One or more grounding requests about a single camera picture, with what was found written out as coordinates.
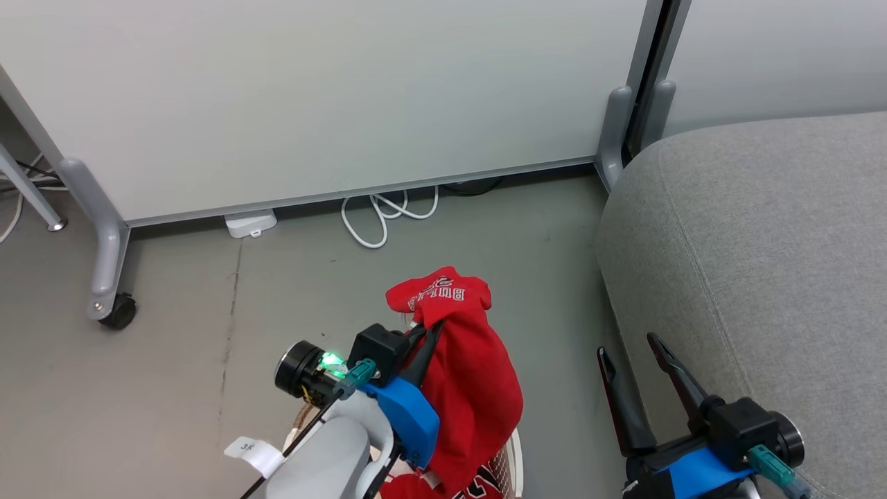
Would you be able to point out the narrow white partition panel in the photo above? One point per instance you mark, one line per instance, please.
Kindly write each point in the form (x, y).
(776, 55)

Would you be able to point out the grey fabric sofa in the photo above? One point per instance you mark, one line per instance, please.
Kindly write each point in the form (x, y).
(762, 277)

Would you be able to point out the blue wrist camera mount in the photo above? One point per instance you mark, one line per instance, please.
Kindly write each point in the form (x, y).
(696, 473)
(409, 419)

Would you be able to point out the short grey partition foot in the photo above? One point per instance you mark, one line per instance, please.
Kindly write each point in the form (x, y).
(613, 135)

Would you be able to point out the grey metal table leg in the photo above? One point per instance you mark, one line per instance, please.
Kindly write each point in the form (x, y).
(31, 190)

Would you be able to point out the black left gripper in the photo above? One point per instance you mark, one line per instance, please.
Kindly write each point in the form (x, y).
(378, 350)

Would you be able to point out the wide white partition panel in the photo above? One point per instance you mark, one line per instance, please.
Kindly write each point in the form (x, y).
(312, 90)

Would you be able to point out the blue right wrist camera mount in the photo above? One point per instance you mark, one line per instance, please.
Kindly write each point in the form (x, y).
(696, 473)

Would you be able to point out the grey partition foot with caster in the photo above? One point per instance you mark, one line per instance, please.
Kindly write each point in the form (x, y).
(104, 242)

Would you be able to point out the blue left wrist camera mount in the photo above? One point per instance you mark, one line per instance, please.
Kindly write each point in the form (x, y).
(409, 419)

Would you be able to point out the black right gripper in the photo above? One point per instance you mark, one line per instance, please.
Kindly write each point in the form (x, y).
(738, 426)

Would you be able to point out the red basketball jersey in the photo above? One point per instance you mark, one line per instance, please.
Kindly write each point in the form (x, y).
(471, 388)

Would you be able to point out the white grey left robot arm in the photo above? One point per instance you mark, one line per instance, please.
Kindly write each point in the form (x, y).
(332, 457)

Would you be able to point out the small white power adapter box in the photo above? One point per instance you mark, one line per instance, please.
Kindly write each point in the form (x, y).
(249, 222)

